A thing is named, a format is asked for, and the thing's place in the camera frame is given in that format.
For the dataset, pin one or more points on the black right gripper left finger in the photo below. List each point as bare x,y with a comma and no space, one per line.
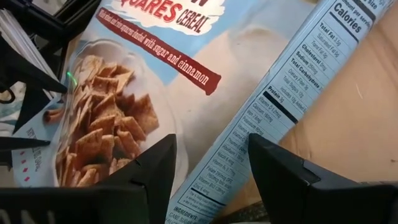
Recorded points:
155,186

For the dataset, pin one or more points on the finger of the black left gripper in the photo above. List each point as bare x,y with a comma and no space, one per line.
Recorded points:
28,71
18,143

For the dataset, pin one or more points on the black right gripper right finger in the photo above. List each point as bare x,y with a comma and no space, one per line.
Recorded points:
280,186

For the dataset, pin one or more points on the cinnamon squares cereal box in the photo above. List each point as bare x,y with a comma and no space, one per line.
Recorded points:
217,77

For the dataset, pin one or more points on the silver aluminium post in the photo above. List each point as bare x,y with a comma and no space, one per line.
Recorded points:
25,40

